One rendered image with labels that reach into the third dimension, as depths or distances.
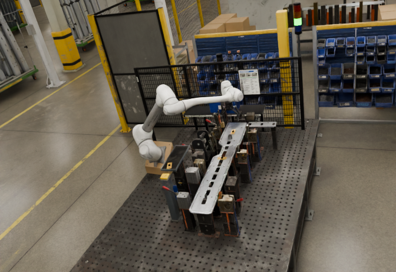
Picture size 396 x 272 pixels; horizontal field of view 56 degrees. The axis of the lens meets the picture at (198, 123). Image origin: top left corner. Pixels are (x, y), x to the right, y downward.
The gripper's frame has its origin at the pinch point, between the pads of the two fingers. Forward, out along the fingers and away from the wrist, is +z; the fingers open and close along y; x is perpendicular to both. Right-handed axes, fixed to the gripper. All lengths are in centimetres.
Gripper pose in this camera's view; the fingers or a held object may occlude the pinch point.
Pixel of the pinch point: (231, 119)
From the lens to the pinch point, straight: 367.5
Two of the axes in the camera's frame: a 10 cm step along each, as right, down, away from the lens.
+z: 1.8, 8.7, 4.6
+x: 2.9, -4.9, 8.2
